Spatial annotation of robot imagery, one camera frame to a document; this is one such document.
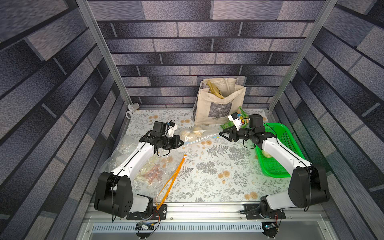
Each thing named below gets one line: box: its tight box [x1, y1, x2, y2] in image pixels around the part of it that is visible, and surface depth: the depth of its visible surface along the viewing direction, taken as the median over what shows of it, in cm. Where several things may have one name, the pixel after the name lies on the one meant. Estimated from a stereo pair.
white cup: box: [125, 102, 140, 120], surface depth 120 cm
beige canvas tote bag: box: [192, 78, 247, 126], surface depth 100 cm
